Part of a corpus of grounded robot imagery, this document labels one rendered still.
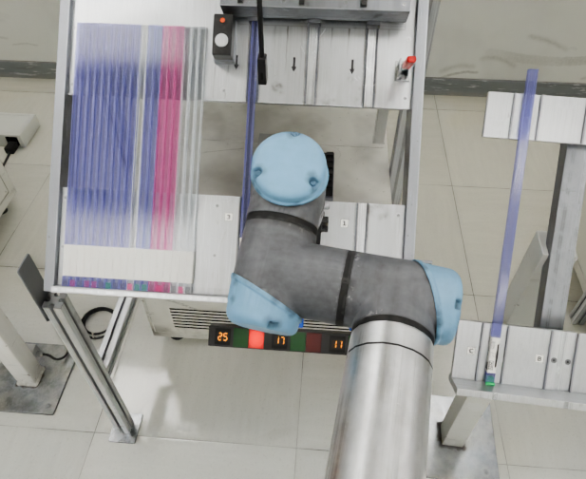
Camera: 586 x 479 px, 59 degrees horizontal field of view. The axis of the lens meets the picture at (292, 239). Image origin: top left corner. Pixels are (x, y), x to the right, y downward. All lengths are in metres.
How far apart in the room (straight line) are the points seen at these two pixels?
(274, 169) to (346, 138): 1.05
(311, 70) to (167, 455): 1.14
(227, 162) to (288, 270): 0.99
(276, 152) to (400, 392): 0.24
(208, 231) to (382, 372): 0.64
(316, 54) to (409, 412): 0.76
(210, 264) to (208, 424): 0.76
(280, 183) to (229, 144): 1.03
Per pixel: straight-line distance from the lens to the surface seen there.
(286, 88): 1.03
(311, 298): 0.49
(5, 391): 1.92
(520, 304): 1.10
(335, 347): 1.02
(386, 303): 0.47
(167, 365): 1.79
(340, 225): 0.99
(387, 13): 1.03
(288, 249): 0.50
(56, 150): 1.11
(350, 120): 1.61
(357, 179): 1.40
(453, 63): 2.94
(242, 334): 1.02
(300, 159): 0.50
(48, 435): 1.79
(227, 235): 1.00
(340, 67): 1.04
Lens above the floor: 1.52
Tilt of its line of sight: 47 degrees down
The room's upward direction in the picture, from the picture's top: straight up
